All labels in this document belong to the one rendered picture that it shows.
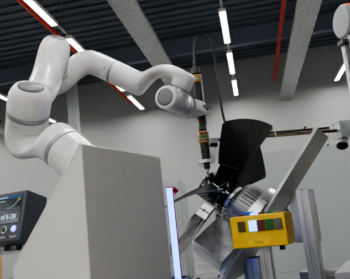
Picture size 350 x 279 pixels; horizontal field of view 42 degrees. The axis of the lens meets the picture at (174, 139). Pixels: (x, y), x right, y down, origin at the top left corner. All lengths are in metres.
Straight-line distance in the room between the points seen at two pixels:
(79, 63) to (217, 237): 0.82
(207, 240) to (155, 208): 0.57
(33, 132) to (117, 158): 0.35
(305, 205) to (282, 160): 5.49
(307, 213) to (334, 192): 5.52
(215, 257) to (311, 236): 0.37
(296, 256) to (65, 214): 6.41
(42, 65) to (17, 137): 0.33
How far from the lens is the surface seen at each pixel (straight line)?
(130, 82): 1.66
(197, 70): 1.90
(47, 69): 1.56
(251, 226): 1.32
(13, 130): 1.34
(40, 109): 1.30
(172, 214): 1.49
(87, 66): 1.73
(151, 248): 1.14
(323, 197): 7.29
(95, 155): 1.00
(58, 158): 1.19
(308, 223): 1.80
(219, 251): 1.69
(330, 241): 7.30
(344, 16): 2.20
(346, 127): 2.03
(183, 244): 1.84
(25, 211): 1.78
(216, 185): 1.85
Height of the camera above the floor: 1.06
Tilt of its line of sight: 11 degrees up
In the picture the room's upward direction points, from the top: 6 degrees counter-clockwise
